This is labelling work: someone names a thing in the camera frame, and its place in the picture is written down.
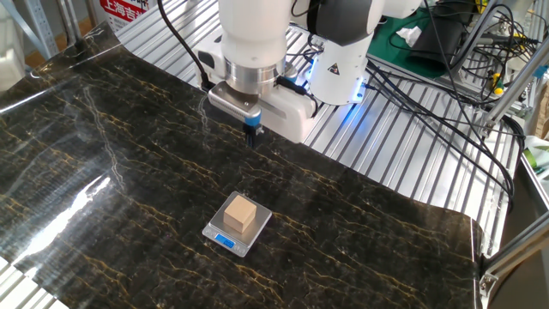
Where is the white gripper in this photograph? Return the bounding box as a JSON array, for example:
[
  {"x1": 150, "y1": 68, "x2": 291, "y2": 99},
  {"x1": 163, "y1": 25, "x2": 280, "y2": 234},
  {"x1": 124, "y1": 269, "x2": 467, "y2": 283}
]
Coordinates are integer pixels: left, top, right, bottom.
[{"x1": 191, "y1": 34, "x2": 318, "y2": 148}]

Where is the light wooden cube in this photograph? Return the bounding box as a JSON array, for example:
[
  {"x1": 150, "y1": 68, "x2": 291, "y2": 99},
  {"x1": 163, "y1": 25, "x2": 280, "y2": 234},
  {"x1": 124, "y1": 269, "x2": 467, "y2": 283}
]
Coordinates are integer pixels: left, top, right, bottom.
[{"x1": 222, "y1": 195, "x2": 258, "y2": 234}]

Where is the silver digital pocket scale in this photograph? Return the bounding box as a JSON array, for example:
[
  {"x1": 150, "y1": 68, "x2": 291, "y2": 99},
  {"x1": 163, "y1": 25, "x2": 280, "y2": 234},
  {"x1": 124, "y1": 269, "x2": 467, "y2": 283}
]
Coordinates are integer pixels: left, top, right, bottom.
[{"x1": 202, "y1": 191, "x2": 274, "y2": 258}]

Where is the black marble pattern mat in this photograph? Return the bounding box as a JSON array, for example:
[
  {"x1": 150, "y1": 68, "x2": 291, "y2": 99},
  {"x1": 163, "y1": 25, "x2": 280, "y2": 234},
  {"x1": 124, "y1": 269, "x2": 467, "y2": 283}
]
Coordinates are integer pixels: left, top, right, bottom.
[{"x1": 0, "y1": 21, "x2": 484, "y2": 309}]

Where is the green cutting mat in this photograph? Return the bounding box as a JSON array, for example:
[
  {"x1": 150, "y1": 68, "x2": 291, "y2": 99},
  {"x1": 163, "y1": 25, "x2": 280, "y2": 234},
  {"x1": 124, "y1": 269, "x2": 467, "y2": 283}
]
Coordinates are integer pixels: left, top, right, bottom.
[{"x1": 295, "y1": 0, "x2": 486, "y2": 81}]

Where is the red white printed sign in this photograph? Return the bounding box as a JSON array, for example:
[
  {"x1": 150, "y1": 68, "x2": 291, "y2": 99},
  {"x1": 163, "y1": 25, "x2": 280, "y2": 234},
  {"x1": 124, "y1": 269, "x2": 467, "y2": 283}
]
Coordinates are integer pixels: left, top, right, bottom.
[{"x1": 99, "y1": 0, "x2": 151, "y2": 33}]

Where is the crumpled white paper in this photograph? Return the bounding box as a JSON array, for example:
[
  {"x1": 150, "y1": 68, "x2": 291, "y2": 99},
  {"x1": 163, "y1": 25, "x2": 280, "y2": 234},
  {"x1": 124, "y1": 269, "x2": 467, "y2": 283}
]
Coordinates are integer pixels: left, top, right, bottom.
[{"x1": 395, "y1": 25, "x2": 424, "y2": 48}]

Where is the black pouch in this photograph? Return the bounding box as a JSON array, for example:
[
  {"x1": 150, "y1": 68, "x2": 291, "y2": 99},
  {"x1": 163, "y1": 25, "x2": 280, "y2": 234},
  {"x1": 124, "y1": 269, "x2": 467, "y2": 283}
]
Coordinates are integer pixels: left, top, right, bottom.
[{"x1": 406, "y1": 16, "x2": 468, "y2": 74}]

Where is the grey metal pole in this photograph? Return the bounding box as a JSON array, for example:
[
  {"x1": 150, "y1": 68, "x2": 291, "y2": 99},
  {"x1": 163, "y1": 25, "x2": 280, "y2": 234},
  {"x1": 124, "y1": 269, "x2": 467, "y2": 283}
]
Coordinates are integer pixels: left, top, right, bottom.
[{"x1": 55, "y1": 0, "x2": 85, "y2": 48}]

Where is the grey slotted shelf upright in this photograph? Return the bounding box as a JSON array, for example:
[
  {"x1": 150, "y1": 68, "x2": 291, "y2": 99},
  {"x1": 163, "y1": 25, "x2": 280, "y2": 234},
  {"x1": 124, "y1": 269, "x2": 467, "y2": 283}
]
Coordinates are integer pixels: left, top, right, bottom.
[{"x1": 23, "y1": 0, "x2": 59, "y2": 59}]

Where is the white box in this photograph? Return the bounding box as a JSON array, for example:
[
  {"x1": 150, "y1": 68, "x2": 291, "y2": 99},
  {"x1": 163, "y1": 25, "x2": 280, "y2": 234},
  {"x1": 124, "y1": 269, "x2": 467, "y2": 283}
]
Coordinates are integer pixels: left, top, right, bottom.
[{"x1": 0, "y1": 3, "x2": 27, "y2": 91}]

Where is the green white bag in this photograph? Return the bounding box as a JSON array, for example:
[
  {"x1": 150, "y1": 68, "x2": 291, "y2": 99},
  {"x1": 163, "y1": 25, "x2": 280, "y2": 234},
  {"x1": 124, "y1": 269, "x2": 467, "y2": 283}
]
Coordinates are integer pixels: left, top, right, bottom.
[{"x1": 522, "y1": 135, "x2": 549, "y2": 181}]

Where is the thick black table cable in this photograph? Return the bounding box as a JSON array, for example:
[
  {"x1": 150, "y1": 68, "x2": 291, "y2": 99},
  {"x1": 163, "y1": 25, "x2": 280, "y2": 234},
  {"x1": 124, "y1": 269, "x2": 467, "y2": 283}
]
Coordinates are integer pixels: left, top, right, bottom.
[{"x1": 366, "y1": 59, "x2": 516, "y2": 211}]

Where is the thin black cable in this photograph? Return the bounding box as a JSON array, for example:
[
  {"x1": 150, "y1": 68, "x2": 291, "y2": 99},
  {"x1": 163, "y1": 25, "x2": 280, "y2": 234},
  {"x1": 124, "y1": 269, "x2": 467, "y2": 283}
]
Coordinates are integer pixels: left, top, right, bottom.
[{"x1": 422, "y1": 0, "x2": 516, "y2": 203}]

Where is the aluminium frame post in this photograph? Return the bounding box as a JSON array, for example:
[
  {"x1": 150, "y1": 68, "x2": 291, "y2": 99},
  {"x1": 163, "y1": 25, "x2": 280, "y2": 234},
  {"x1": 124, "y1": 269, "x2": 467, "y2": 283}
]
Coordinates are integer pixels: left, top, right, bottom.
[
  {"x1": 448, "y1": 0, "x2": 522, "y2": 85},
  {"x1": 478, "y1": 40, "x2": 549, "y2": 138}
]

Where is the yellow handled screwdriver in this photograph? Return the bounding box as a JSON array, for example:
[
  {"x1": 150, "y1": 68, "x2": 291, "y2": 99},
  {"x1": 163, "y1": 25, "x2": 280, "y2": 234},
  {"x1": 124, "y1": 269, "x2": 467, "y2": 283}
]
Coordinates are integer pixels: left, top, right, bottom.
[{"x1": 488, "y1": 70, "x2": 505, "y2": 96}]

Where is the aluminium frame profile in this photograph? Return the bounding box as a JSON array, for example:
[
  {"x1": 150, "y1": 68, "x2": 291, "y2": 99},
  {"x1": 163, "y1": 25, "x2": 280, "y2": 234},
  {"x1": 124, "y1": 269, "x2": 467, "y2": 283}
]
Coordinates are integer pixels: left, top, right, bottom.
[{"x1": 478, "y1": 209, "x2": 549, "y2": 301}]

